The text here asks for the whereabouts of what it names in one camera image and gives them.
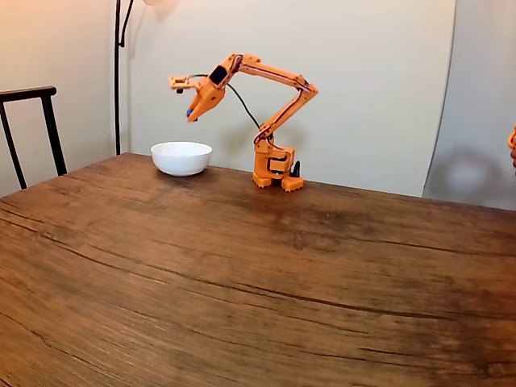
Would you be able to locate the small blue cube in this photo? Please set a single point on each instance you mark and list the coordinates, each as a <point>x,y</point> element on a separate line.
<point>190,112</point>

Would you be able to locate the white bowl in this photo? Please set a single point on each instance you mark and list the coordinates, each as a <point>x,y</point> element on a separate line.
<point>181,159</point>

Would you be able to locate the person's hand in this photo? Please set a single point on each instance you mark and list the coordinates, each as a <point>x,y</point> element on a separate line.
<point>514,157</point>

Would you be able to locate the black floor lamp pole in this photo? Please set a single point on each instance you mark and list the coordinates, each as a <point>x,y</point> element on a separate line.
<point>117,101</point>

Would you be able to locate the white backdrop sheet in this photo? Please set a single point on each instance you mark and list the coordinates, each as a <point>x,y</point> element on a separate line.
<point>342,48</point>

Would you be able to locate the black chair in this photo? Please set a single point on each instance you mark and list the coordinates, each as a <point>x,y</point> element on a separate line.
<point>28,92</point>

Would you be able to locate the orange camera mount with camera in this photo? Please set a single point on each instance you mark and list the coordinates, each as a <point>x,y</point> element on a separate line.
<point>181,81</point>

